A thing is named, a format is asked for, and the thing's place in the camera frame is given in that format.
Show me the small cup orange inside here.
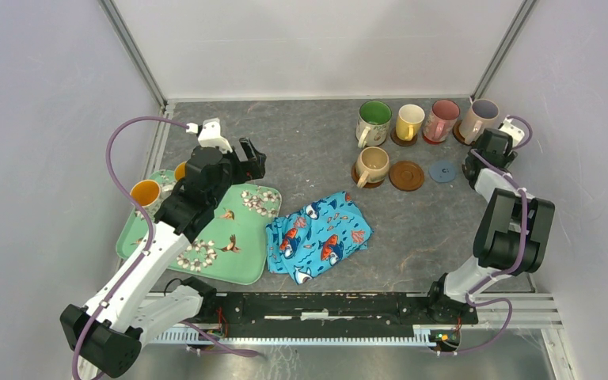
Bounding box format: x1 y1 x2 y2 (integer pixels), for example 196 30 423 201
174 161 186 181

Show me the brown wooden coaster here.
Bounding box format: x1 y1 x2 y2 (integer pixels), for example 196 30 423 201
351 164 385 189
388 161 425 192
452 120 472 146

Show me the blue round coaster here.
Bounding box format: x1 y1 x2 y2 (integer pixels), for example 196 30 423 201
428 160 457 184

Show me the pink mug maroon inside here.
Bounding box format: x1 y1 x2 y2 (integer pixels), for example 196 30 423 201
422 99 460 142

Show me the floral cup orange inside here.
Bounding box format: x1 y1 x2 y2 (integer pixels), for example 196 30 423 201
130 180 171 220

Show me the yellow mug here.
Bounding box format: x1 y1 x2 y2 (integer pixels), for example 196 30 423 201
395 104 425 144

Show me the dark brown round coaster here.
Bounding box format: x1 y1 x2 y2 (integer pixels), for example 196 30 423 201
390 128 418 146

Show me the beige mug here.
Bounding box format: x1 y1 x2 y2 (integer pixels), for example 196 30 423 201
355 146 390 188

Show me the green inside floral mug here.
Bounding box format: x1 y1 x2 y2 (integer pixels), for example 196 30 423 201
355 101 392 149

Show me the red round coaster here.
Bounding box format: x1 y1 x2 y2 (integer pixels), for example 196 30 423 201
423 135 444 145

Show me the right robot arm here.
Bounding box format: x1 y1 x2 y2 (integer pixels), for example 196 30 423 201
425 130 556 323

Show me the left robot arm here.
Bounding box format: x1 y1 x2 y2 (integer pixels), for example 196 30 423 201
60 138 267 379

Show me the green floral tray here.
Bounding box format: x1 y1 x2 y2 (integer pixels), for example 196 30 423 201
116 169 283 287

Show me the blue shark print cloth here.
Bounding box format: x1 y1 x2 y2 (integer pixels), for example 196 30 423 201
266 191 373 285

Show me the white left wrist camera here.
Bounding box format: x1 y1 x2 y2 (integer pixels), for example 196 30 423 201
186 118 234 154

